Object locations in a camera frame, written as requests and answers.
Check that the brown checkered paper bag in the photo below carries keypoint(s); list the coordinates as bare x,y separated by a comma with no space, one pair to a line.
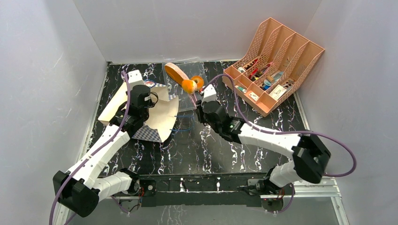
162,117

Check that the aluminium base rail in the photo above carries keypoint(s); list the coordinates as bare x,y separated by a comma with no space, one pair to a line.
249,189

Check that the pink metal tongs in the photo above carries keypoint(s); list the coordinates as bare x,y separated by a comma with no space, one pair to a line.
195,100

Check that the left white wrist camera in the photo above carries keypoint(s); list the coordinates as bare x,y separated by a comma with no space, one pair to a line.
135,78

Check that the pink sugared bread slice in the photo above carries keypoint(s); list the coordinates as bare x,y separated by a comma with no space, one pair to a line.
175,73

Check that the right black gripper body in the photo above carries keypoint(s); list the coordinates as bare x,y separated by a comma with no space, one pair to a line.
202,108

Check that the round orange fake bun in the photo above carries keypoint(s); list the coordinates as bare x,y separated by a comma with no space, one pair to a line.
189,86

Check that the stationery items in rack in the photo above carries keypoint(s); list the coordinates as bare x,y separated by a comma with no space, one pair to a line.
253,82

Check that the orange fake donut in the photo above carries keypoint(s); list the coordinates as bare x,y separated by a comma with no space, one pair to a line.
197,83

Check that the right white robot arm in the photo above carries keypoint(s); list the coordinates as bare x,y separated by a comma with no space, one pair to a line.
308,156

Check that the pink file organizer rack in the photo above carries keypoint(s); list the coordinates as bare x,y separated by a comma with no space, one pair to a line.
273,40

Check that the clear plastic tray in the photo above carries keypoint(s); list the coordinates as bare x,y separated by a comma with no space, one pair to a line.
190,68

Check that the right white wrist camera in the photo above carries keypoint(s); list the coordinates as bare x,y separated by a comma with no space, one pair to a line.
208,94

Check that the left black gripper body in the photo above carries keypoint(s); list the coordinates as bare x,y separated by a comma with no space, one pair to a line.
146,114

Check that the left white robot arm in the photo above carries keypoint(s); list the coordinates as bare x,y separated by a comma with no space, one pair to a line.
93,167

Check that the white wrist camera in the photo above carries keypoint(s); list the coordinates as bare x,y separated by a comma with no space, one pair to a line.
208,94
135,78

